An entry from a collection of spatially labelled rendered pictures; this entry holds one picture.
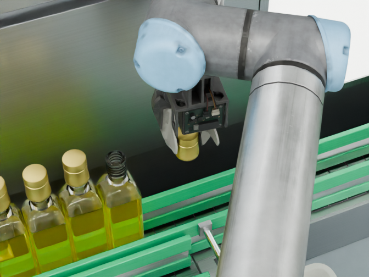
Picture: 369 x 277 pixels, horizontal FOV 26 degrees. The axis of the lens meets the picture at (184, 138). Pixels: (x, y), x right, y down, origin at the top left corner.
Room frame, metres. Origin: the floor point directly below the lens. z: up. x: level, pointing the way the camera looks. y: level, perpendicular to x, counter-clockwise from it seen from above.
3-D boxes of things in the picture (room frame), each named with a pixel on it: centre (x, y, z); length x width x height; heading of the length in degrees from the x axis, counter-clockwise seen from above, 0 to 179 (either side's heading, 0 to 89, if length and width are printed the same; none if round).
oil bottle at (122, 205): (0.74, 0.10, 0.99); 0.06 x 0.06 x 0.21; 23
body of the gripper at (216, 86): (0.74, -0.01, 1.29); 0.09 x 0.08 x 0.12; 15
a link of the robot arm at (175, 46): (0.64, -0.01, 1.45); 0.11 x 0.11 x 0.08; 79
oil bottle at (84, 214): (0.72, 0.15, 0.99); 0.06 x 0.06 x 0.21; 22
